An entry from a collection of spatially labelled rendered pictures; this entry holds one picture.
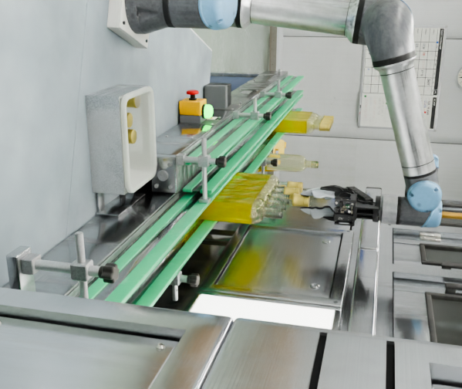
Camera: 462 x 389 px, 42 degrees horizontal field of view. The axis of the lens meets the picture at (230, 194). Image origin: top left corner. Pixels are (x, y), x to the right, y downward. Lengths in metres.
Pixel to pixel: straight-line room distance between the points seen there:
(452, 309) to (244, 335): 0.99
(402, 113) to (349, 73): 6.02
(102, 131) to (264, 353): 0.86
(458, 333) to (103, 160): 0.87
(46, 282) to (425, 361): 0.72
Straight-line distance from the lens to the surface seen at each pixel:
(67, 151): 1.29
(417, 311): 1.51
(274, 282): 1.49
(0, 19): 1.10
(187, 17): 1.43
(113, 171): 1.36
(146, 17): 1.46
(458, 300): 1.60
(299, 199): 1.66
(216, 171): 1.72
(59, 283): 1.11
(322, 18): 1.52
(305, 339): 0.60
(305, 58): 7.45
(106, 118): 1.34
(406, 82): 1.40
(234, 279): 1.50
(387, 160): 7.61
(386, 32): 1.38
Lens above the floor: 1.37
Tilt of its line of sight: 14 degrees down
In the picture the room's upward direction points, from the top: 95 degrees clockwise
